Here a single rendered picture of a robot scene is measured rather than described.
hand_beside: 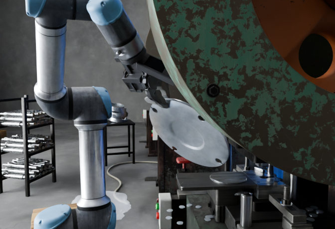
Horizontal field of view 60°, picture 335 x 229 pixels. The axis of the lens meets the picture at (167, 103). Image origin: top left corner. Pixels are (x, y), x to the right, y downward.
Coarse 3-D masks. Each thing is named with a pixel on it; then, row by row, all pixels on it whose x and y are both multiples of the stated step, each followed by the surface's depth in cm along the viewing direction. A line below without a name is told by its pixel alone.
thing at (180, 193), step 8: (184, 192) 123; (192, 192) 123; (200, 192) 123; (176, 200) 121; (184, 200) 121; (176, 208) 121; (184, 208) 122; (176, 216) 122; (184, 216) 122; (176, 224) 122; (184, 224) 122
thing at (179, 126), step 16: (160, 112) 91; (176, 112) 86; (192, 112) 81; (160, 128) 98; (176, 128) 93; (192, 128) 88; (208, 128) 82; (176, 144) 99; (192, 144) 94; (208, 144) 87; (224, 144) 82; (192, 160) 100; (208, 160) 93; (224, 160) 88
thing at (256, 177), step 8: (248, 176) 102; (256, 176) 102; (264, 176) 102; (272, 176) 102; (264, 184) 94; (272, 184) 94; (280, 184) 94; (256, 192) 95; (264, 192) 93; (272, 192) 94; (280, 192) 94
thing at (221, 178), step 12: (180, 180) 98; (192, 180) 98; (204, 180) 98; (216, 180) 96; (228, 180) 96; (240, 180) 96; (252, 180) 98; (216, 192) 95; (228, 192) 95; (216, 204) 95; (228, 204) 95; (216, 216) 96
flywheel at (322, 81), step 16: (256, 0) 56; (272, 0) 56; (288, 0) 56; (304, 0) 56; (320, 0) 57; (272, 16) 56; (288, 16) 56; (304, 16) 57; (320, 16) 57; (272, 32) 56; (288, 32) 57; (304, 32) 57; (320, 32) 59; (288, 48) 57; (320, 80) 58
